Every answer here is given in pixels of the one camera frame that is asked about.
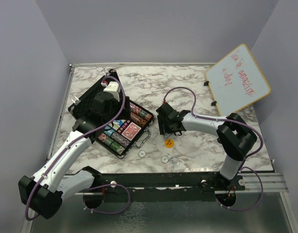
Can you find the orange big blind button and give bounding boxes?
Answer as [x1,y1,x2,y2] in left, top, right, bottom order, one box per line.
[164,139,175,148]

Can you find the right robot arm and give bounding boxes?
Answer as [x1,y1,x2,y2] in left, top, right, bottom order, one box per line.
[157,102,257,190]

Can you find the red white poker chip stack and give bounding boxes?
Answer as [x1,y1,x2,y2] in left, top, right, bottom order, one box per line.
[98,133,108,143]

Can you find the red playing card deck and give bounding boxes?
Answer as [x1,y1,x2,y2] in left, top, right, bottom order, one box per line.
[122,122,141,141]

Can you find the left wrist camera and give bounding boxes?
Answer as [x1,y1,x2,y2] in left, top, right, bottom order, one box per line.
[101,81,121,102]

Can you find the green grey chip row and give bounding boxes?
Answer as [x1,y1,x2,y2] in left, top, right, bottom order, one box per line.
[104,137,125,155]

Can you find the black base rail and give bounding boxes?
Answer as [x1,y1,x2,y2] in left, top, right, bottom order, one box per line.
[83,166,245,202]

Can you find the white dry-erase board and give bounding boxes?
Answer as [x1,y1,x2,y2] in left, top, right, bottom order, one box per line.
[205,44,271,116]

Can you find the red green chip row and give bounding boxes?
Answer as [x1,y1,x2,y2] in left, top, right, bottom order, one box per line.
[138,108,152,121]

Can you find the blue tan chip row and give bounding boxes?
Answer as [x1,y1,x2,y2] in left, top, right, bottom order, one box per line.
[111,132,130,148]

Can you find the red dice in case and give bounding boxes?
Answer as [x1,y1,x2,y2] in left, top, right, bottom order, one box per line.
[117,121,130,134]

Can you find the orange black chip row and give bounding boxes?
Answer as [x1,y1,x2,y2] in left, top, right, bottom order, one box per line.
[130,112,147,128]

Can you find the clear dealer button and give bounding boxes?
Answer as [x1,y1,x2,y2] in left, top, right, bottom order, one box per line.
[169,157,180,167]

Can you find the blue playing card deck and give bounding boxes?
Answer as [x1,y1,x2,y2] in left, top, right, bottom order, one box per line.
[112,119,126,131]

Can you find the grey poker chip stack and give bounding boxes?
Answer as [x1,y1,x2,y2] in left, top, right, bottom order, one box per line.
[130,102,141,114]

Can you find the black foam-lined poker case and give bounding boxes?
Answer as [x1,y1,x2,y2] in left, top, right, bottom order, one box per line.
[68,69,155,159]

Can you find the white poker chip left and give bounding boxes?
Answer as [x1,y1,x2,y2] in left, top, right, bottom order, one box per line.
[138,150,146,158]

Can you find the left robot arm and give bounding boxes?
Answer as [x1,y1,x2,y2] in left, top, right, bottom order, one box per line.
[18,91,130,221]

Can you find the light blue poker chip stack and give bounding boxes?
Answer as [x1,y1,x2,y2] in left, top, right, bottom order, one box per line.
[104,126,115,137]

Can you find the white poker chip middle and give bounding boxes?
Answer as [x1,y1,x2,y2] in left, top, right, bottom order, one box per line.
[161,156,169,164]

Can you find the clear triangular card cutter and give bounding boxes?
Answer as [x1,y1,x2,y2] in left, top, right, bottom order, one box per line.
[162,125,168,135]

